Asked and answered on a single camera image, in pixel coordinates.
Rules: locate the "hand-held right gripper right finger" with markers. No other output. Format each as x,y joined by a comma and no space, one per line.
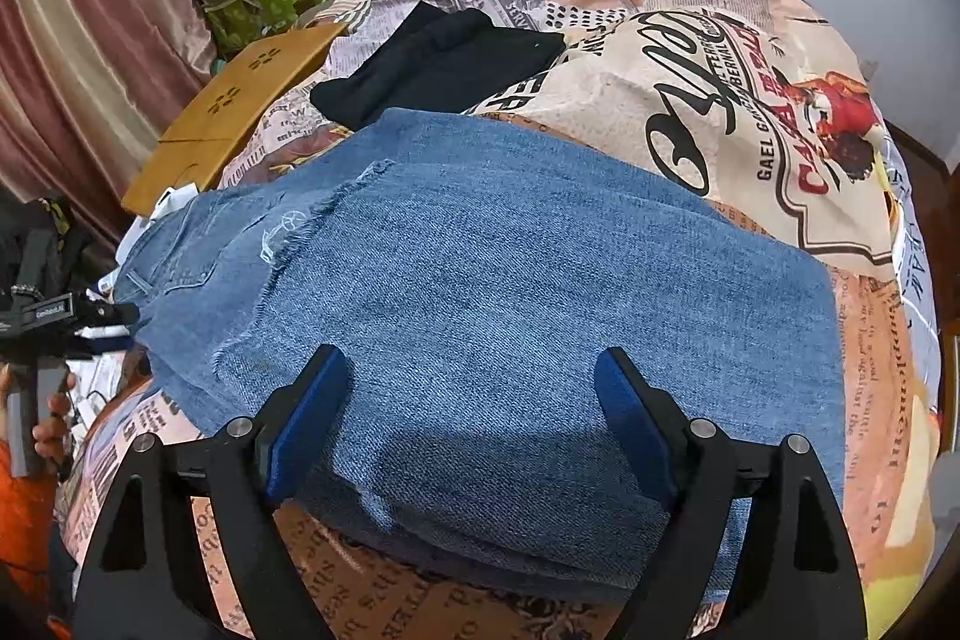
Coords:
637,430

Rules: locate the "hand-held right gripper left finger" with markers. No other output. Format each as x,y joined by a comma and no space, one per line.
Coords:
300,437

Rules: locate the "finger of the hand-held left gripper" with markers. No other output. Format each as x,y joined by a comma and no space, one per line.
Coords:
105,314
109,342

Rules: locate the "blue denim pants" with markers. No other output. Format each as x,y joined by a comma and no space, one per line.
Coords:
487,272

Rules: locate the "person's left forearm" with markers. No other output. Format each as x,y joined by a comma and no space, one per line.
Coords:
19,512

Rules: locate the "person's left hand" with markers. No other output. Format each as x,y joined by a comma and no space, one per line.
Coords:
52,437

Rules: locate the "white cloth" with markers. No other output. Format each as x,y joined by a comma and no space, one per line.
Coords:
176,201

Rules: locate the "wooden lap desk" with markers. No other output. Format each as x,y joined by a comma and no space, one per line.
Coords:
225,115

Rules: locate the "striped pink curtain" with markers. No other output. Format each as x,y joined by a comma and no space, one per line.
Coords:
75,48

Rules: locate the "printed blanket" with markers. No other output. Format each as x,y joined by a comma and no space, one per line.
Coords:
750,85

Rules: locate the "black folded garment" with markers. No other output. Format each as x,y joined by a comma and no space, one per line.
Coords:
435,63

